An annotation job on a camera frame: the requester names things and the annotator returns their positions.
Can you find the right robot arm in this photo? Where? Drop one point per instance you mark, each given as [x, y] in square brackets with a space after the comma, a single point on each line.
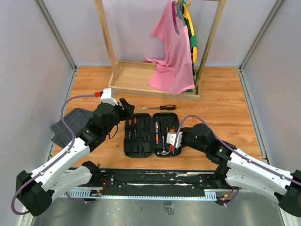
[240, 170]

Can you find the green yellow hangers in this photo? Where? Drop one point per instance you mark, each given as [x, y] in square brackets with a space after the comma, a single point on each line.
[184, 9]

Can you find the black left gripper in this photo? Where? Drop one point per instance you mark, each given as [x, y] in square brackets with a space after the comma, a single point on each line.
[128, 108]

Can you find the silver orange utility knife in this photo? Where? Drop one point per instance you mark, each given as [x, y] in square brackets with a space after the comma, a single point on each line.
[156, 132]

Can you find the claw hammer black grip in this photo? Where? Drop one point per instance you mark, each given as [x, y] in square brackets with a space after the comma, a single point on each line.
[163, 151]

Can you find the left aluminium frame post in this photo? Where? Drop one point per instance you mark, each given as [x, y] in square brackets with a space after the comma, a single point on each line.
[50, 22]

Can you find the black plastic tool case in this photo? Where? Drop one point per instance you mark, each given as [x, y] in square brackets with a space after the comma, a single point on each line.
[144, 147]

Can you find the right aluminium frame post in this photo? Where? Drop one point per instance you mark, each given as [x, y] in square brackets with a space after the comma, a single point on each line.
[267, 23]

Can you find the grey cable duct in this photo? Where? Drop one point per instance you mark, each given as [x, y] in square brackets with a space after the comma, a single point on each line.
[184, 193]

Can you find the dark grey folded cloth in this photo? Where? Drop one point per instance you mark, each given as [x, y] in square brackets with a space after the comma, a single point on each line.
[76, 119]

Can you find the wooden clothes rack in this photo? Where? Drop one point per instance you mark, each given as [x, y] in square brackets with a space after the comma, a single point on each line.
[132, 77]

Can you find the black orange screwdriver handle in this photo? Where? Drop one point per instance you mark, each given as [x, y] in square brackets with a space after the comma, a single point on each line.
[162, 107]

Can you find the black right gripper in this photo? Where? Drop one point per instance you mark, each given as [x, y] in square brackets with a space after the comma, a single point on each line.
[184, 131]

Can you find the aluminium frame post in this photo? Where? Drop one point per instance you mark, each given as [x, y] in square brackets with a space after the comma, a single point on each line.
[267, 23]
[50, 22]

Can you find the pink t-shirt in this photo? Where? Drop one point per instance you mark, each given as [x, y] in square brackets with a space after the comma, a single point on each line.
[174, 74]

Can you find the small orange black screwdriver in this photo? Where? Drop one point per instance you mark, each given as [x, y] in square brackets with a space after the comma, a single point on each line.
[135, 127]

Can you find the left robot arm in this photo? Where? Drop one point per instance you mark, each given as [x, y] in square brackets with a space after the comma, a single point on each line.
[39, 188]

